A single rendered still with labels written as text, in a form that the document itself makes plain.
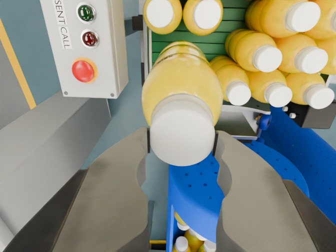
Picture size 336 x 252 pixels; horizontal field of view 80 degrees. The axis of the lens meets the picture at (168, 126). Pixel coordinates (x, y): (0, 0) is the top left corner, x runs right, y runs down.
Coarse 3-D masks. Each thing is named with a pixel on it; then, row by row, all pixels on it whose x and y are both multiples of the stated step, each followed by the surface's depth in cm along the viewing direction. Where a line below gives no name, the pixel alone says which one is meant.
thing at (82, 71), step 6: (78, 60) 33; (72, 66) 33; (78, 66) 33; (84, 66) 33; (90, 66) 33; (72, 72) 33; (78, 72) 33; (84, 72) 33; (90, 72) 33; (78, 78) 34; (84, 78) 34; (90, 78) 34
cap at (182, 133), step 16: (160, 112) 11; (176, 112) 11; (192, 112) 11; (160, 128) 11; (176, 128) 11; (192, 128) 11; (208, 128) 11; (160, 144) 12; (176, 144) 12; (192, 144) 12; (208, 144) 12; (176, 160) 12; (192, 160) 12
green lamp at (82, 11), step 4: (84, 4) 29; (80, 8) 29; (84, 8) 29; (88, 8) 29; (80, 12) 29; (84, 12) 29; (88, 12) 29; (92, 12) 29; (80, 16) 29; (84, 16) 29; (88, 16) 29; (92, 16) 30; (84, 20) 30; (88, 20) 30
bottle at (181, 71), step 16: (176, 48) 20; (192, 48) 21; (160, 64) 16; (176, 64) 15; (192, 64) 15; (208, 64) 17; (160, 80) 14; (176, 80) 14; (192, 80) 14; (208, 80) 14; (144, 96) 15; (160, 96) 14; (176, 96) 13; (192, 96) 12; (208, 96) 14; (144, 112) 15; (208, 112) 13
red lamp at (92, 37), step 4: (84, 32) 31; (88, 32) 30; (92, 32) 31; (84, 36) 30; (88, 36) 30; (92, 36) 31; (84, 40) 31; (88, 40) 31; (92, 40) 31; (96, 40) 31; (88, 44) 31; (92, 44) 31
